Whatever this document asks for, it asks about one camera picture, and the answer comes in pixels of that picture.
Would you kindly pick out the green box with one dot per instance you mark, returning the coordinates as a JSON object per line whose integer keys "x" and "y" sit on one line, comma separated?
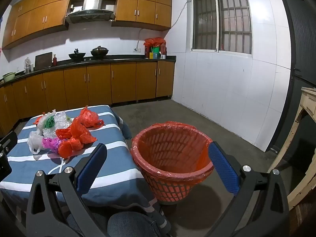
{"x": 155, "y": 49}

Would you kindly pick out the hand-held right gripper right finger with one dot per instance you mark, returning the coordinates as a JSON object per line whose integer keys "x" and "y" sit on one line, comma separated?
{"x": 222, "y": 167}

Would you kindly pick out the blue striped tablecloth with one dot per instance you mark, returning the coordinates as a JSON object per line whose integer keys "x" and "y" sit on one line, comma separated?
{"x": 116, "y": 153}

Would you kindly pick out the barred window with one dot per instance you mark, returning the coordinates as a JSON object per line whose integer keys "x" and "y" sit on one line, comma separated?
{"x": 217, "y": 17}

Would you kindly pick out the black wok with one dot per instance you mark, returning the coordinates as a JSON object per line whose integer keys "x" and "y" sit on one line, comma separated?
{"x": 77, "y": 55}

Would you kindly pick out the red bin liner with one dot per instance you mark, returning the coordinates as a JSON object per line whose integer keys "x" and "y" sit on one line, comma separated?
{"x": 187, "y": 177}

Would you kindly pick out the yellow-green foil wrapper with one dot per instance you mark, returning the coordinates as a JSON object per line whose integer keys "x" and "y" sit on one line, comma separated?
{"x": 69, "y": 119}

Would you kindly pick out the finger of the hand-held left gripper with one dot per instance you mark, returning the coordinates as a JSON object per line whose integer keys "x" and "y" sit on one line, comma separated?
{"x": 8, "y": 140}

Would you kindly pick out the steel range hood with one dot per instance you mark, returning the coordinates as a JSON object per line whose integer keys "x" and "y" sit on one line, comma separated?
{"x": 91, "y": 12}

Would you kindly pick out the row of wooden base cabinets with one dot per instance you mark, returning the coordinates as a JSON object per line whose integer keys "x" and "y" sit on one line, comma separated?
{"x": 98, "y": 84}

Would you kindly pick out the green basin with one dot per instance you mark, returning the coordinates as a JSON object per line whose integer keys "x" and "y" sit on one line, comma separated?
{"x": 8, "y": 77}

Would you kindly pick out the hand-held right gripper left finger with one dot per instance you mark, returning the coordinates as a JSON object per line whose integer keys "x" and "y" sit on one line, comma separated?
{"x": 92, "y": 164}

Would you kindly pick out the red shopping bag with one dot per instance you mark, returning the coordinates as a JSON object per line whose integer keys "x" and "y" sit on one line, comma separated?
{"x": 154, "y": 41}

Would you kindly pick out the black pot with lid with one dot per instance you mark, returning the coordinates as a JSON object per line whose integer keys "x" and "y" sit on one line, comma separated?
{"x": 99, "y": 51}

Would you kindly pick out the person's leg in jeans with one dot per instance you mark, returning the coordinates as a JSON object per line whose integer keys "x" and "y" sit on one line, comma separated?
{"x": 130, "y": 224}

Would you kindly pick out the white plastic bag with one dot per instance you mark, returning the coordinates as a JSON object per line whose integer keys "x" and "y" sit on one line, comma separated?
{"x": 42, "y": 123}
{"x": 33, "y": 142}

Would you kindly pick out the orange plastic waste basket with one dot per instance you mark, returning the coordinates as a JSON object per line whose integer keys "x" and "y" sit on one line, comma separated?
{"x": 167, "y": 190}

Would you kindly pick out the dark wooden cutting board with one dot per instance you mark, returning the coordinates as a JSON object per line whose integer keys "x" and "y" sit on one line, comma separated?
{"x": 43, "y": 61}

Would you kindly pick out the white wall socket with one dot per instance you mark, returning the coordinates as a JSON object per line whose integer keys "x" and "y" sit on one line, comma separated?
{"x": 136, "y": 49}

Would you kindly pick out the white cup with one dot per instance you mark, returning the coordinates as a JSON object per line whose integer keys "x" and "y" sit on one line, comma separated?
{"x": 162, "y": 56}

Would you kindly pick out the small red plastic bag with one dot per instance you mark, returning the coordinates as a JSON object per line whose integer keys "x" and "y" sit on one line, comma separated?
{"x": 38, "y": 119}

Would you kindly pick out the pink plastic bag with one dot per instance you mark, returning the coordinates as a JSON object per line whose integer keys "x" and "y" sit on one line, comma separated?
{"x": 50, "y": 143}

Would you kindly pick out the black kitchen countertop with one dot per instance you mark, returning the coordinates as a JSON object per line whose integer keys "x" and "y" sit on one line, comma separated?
{"x": 123, "y": 59}

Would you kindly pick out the cream wooden table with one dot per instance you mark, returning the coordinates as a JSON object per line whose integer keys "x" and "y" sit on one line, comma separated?
{"x": 308, "y": 103}

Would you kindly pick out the dark door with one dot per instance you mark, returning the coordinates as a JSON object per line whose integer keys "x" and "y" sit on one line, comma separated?
{"x": 301, "y": 42}

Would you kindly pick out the row of wooden wall cabinets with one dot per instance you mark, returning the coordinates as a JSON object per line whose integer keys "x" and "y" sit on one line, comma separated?
{"x": 37, "y": 14}

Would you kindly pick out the red bottle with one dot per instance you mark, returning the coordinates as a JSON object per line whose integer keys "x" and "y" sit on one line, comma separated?
{"x": 54, "y": 61}

